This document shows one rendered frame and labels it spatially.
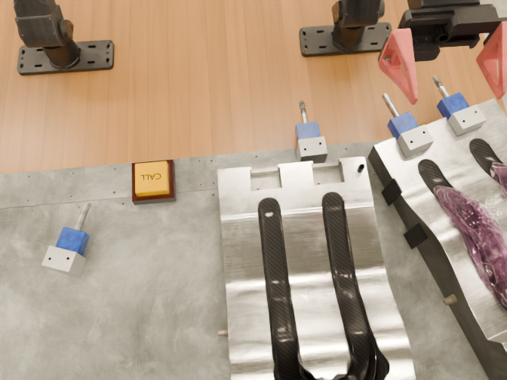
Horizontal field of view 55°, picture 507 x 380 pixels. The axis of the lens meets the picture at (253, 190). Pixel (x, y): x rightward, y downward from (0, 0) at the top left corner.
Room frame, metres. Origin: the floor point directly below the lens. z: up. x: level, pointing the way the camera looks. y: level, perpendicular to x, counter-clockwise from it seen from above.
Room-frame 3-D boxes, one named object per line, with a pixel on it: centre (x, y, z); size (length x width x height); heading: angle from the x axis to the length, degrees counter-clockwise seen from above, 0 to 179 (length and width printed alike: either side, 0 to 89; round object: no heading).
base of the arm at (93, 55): (0.64, 0.39, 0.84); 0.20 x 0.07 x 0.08; 93
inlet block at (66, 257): (0.24, 0.32, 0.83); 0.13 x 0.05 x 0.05; 165
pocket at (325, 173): (0.33, -0.13, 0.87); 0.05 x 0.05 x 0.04; 4
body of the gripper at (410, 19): (0.40, -0.22, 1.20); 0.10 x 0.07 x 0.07; 93
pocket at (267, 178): (0.32, -0.02, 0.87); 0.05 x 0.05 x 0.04; 4
